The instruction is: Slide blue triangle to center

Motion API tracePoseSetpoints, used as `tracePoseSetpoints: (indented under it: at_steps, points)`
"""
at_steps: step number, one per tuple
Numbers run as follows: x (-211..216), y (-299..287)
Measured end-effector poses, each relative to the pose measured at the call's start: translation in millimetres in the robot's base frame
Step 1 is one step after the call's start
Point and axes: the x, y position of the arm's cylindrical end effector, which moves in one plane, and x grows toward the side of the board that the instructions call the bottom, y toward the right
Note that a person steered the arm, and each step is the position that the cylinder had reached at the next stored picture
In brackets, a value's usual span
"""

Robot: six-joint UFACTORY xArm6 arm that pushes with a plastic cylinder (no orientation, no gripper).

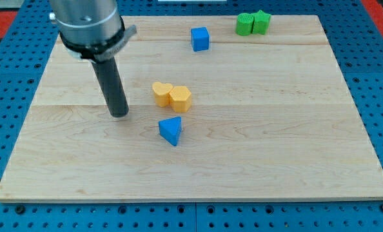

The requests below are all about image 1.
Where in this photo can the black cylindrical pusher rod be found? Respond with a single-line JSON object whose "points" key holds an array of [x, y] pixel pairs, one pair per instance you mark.
{"points": [[111, 86]]}

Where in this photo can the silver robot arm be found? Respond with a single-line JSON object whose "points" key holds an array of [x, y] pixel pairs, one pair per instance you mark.
{"points": [[91, 29]]}

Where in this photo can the yellow heart block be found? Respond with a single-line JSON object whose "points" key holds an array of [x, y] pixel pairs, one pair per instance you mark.
{"points": [[161, 93]]}

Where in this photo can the yellow hexagon block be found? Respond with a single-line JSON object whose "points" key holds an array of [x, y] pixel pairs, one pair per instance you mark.
{"points": [[180, 99]]}

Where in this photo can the green star block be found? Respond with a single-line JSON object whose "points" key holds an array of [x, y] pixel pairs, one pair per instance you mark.
{"points": [[261, 22]]}

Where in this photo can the green cylinder block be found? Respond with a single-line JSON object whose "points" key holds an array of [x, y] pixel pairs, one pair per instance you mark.
{"points": [[244, 24]]}

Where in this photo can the blue triangle block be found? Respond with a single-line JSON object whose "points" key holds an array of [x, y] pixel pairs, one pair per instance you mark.
{"points": [[170, 129]]}

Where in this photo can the wooden board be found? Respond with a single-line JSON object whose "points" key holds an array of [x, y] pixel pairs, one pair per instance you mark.
{"points": [[271, 120]]}

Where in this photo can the blue cube block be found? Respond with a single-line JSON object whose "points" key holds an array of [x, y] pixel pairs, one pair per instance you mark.
{"points": [[200, 39]]}

